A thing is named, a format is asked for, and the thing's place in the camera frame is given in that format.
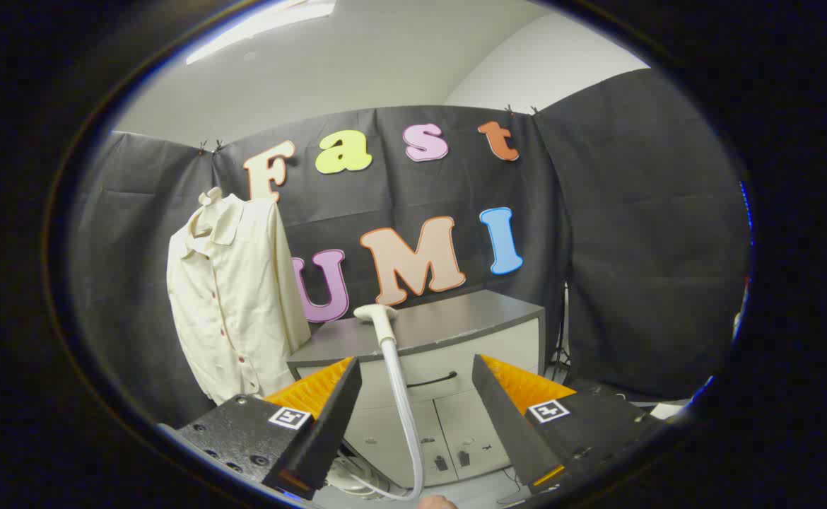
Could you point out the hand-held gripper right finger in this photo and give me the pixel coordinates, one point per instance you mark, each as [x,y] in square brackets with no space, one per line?
[509,424]

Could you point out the white cabinet with grey top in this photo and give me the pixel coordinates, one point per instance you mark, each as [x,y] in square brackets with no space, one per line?
[456,325]

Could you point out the cream button-up shirt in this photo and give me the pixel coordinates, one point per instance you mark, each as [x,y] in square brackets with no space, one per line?
[237,297]

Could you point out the white garment steamer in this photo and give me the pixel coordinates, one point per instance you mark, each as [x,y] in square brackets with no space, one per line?
[384,326]

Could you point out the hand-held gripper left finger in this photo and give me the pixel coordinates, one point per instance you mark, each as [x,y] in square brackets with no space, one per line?
[329,431]

